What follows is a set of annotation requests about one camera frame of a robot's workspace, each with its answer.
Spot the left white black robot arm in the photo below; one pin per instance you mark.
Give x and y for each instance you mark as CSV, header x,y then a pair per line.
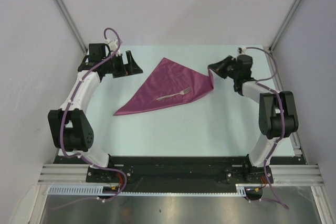
x,y
70,129

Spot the silver metal fork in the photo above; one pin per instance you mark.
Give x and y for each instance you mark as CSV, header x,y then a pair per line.
x,y
183,92

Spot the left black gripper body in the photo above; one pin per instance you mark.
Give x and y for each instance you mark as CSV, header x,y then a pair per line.
x,y
115,66

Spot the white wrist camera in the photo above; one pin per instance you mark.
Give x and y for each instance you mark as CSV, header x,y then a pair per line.
x,y
112,44
242,50

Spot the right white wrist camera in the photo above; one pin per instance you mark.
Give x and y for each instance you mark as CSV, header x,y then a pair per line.
x,y
242,50

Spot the aluminium rail frame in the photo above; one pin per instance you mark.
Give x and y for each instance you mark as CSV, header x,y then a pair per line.
x,y
280,175

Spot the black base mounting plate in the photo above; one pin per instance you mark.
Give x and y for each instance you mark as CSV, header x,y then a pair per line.
x,y
181,187

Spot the purple cloth napkin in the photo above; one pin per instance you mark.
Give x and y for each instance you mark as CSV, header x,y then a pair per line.
x,y
168,77

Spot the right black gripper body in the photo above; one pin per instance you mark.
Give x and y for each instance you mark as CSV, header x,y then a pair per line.
x,y
235,73

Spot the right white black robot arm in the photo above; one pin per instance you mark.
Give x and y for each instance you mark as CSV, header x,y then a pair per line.
x,y
277,115

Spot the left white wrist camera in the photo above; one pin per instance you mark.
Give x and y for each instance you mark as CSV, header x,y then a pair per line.
x,y
112,44

